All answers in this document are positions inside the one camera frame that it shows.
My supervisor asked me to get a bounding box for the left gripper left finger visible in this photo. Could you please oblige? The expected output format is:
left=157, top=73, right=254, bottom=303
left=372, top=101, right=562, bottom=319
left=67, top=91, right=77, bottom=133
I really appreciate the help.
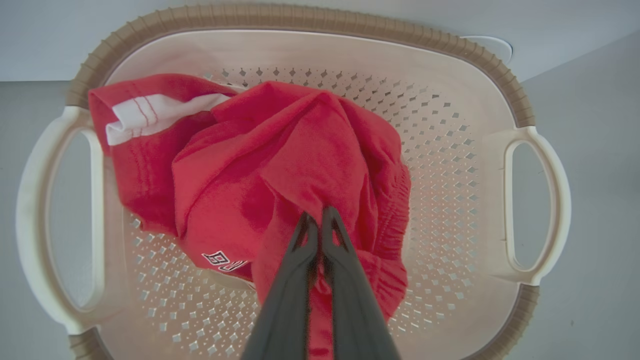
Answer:
left=240, top=212, right=321, bottom=360

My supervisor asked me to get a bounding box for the round white filter cover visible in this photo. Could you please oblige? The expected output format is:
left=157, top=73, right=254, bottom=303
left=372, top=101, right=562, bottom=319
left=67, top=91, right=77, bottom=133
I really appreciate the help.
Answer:
left=460, top=35, right=514, bottom=66

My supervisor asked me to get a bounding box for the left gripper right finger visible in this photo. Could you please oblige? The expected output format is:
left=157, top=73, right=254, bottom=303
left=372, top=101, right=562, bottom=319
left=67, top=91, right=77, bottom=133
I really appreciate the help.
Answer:
left=320, top=206, right=401, bottom=360

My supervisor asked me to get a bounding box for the red garment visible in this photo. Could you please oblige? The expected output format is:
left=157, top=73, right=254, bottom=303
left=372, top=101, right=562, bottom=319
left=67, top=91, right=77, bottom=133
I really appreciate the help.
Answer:
left=88, top=73, right=412, bottom=360

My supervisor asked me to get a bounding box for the cream laundry basket brown rim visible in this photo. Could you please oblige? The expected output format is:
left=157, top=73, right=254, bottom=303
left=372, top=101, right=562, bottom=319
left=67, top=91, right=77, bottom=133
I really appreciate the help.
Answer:
left=15, top=4, right=572, bottom=360

